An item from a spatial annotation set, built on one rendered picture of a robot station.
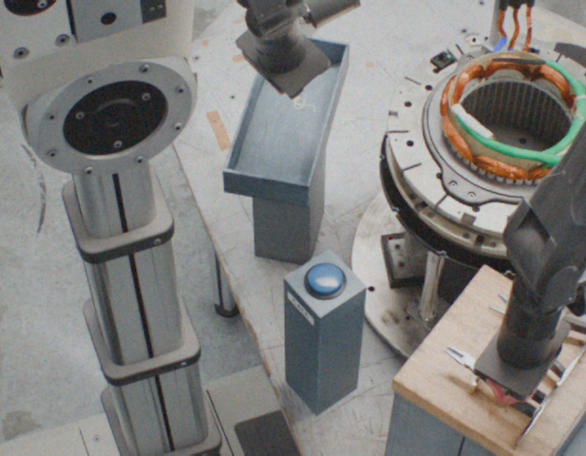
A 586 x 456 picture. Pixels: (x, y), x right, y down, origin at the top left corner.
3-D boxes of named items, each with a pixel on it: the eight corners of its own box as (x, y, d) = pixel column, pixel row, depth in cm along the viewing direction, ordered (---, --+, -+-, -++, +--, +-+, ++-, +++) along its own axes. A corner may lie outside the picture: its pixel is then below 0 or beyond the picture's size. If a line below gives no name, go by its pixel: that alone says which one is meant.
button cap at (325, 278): (328, 260, 147) (328, 256, 146) (349, 283, 145) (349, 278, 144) (301, 278, 145) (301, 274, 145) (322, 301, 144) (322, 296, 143)
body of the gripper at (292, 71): (274, 12, 148) (267, -12, 141) (332, 66, 146) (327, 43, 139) (236, 47, 148) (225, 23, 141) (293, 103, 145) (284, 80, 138)
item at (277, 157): (274, 161, 188) (271, 29, 165) (344, 174, 187) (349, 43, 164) (232, 296, 174) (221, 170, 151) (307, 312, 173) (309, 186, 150)
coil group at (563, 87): (572, 101, 153) (576, 79, 149) (565, 109, 152) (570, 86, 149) (532, 78, 155) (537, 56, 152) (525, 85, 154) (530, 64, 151)
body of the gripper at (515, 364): (569, 334, 125) (582, 295, 119) (521, 406, 121) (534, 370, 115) (519, 305, 128) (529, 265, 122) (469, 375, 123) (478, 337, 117)
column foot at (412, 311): (417, 295, 172) (417, 293, 171) (451, 324, 169) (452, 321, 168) (403, 309, 170) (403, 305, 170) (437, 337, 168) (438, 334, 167)
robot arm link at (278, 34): (235, 5, 135) (257, 44, 133) (289, -24, 135) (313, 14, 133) (243, 28, 141) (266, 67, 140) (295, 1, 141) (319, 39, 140)
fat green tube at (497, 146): (565, 167, 142) (568, 157, 140) (550, 188, 140) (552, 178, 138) (463, 107, 147) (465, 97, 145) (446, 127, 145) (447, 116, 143)
